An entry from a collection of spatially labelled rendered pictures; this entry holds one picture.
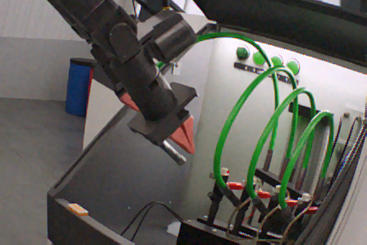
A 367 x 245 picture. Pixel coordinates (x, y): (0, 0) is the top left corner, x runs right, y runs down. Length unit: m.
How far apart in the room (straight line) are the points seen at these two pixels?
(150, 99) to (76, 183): 0.58
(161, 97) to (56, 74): 7.33
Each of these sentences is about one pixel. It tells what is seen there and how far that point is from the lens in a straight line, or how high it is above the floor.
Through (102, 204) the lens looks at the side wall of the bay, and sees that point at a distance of 1.39.
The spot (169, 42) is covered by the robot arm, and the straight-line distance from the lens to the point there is 0.76.
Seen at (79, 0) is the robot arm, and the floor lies 1.44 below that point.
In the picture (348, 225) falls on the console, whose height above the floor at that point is 1.09.
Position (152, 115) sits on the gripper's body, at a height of 1.28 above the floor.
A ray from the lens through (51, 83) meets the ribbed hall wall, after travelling 8.06.
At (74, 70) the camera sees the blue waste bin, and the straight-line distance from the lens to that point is 7.16.
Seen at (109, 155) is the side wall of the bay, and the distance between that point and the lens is 1.35.
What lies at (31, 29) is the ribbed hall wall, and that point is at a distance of 7.73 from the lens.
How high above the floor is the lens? 1.42
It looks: 8 degrees down
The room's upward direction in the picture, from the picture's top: 11 degrees clockwise
